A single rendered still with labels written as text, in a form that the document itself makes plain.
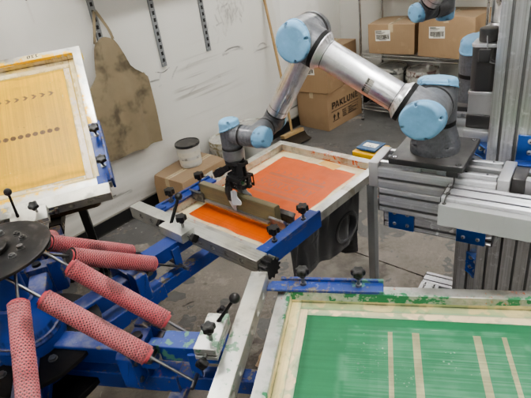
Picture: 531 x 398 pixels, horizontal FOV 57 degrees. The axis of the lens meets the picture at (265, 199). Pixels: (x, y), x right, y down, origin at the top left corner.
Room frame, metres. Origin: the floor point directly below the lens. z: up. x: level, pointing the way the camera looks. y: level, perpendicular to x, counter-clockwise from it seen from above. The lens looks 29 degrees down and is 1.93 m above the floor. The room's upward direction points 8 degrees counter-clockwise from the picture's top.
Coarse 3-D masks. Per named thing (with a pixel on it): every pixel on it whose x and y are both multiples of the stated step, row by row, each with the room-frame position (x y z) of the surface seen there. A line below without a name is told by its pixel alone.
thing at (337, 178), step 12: (312, 168) 1.99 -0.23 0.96; (324, 168) 1.98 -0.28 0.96; (324, 180) 1.86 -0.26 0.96; (336, 180) 1.85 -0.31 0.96; (324, 192) 1.76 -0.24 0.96; (288, 204) 1.71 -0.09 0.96; (312, 204) 1.68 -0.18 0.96; (240, 216) 1.66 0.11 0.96; (228, 228) 1.59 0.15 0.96; (240, 228) 1.58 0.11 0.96; (252, 228) 1.56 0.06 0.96; (264, 228) 1.55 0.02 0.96; (264, 240) 1.47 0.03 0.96
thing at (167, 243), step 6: (162, 240) 1.43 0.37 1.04; (168, 240) 1.43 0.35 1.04; (174, 240) 1.42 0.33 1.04; (150, 246) 1.40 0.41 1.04; (156, 246) 1.40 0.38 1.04; (162, 246) 1.39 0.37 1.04; (168, 246) 1.39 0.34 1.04; (174, 246) 1.40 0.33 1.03; (180, 246) 1.42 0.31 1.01; (186, 246) 1.44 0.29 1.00; (144, 252) 1.38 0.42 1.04; (150, 252) 1.37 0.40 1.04; (156, 252) 1.37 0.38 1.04; (162, 252) 1.37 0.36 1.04; (168, 252) 1.38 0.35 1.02; (180, 252) 1.41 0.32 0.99; (162, 258) 1.36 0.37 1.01; (168, 258) 1.38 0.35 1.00
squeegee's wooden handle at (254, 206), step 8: (200, 184) 1.79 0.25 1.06; (208, 184) 1.77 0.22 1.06; (208, 192) 1.76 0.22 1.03; (216, 192) 1.73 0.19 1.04; (224, 192) 1.69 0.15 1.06; (216, 200) 1.74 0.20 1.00; (224, 200) 1.70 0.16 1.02; (240, 200) 1.63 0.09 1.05; (248, 200) 1.60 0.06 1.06; (256, 200) 1.59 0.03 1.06; (264, 200) 1.58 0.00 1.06; (240, 208) 1.64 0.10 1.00; (248, 208) 1.61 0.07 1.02; (256, 208) 1.58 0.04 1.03; (264, 208) 1.55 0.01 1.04; (272, 208) 1.52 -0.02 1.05; (264, 216) 1.55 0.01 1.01; (272, 216) 1.52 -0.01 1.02; (280, 216) 1.53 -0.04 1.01
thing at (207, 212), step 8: (280, 160) 2.13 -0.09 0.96; (288, 160) 2.11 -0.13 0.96; (296, 160) 2.10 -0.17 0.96; (272, 168) 2.05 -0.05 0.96; (280, 168) 2.04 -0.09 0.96; (288, 168) 2.03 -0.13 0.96; (296, 168) 2.02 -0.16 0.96; (304, 168) 2.00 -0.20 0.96; (256, 176) 2.00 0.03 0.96; (256, 192) 1.85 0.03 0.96; (200, 208) 1.77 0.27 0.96; (208, 208) 1.76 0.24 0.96; (216, 208) 1.75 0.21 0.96; (200, 216) 1.71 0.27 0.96; (208, 216) 1.70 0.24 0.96; (216, 216) 1.69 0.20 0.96; (224, 216) 1.68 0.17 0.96; (232, 216) 1.67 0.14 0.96; (216, 224) 1.63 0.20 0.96; (224, 224) 1.62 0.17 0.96
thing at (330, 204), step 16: (288, 144) 2.23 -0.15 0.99; (256, 160) 2.11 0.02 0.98; (336, 160) 2.01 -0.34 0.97; (352, 160) 1.95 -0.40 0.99; (368, 160) 1.92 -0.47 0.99; (224, 176) 1.97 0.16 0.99; (368, 176) 1.78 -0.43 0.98; (336, 192) 1.68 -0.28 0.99; (352, 192) 1.70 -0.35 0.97; (320, 208) 1.58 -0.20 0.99; (336, 208) 1.62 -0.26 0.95; (240, 240) 1.44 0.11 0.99
